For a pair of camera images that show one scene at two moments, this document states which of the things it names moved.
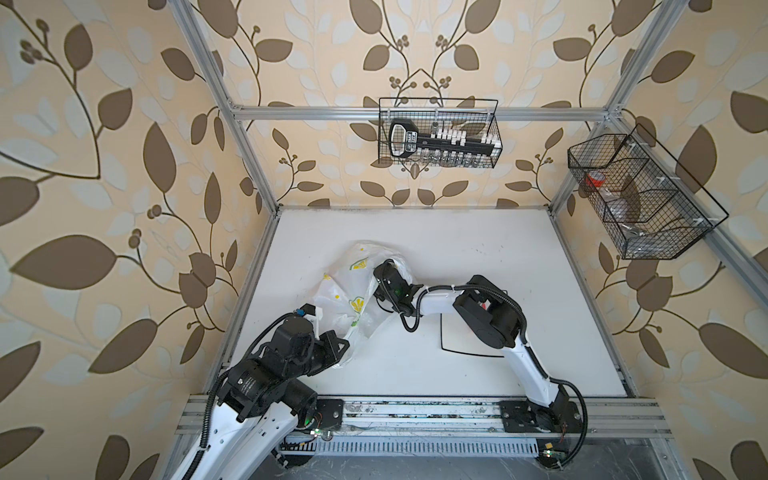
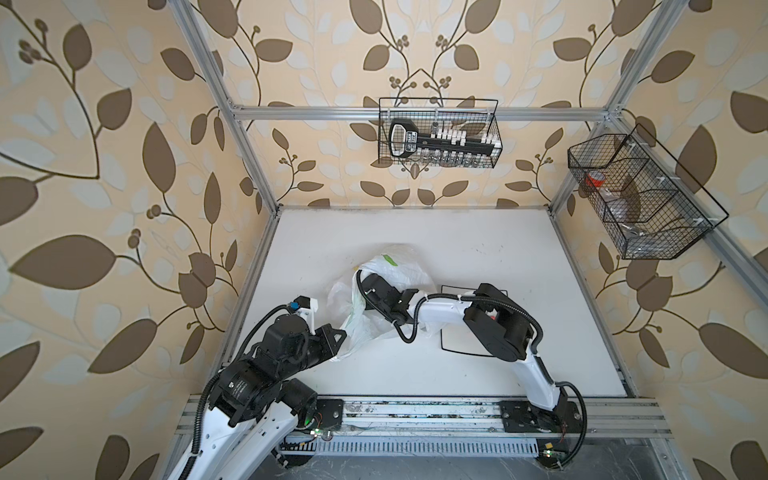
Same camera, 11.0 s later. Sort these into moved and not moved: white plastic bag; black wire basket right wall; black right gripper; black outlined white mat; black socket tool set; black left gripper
Moved: black right gripper; white plastic bag
Not moved: black left gripper; black wire basket right wall; black socket tool set; black outlined white mat
